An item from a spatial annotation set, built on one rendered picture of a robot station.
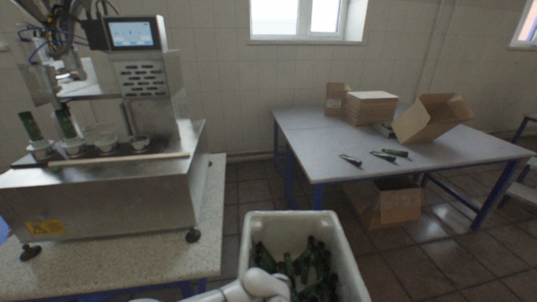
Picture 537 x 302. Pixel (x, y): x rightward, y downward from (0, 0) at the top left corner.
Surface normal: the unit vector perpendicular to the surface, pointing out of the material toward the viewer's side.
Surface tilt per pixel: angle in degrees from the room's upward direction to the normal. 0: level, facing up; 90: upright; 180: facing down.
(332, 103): 90
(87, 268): 0
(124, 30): 90
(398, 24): 90
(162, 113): 90
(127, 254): 0
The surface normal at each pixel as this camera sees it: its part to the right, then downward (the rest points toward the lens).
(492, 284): 0.00, -0.91
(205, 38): 0.16, 0.41
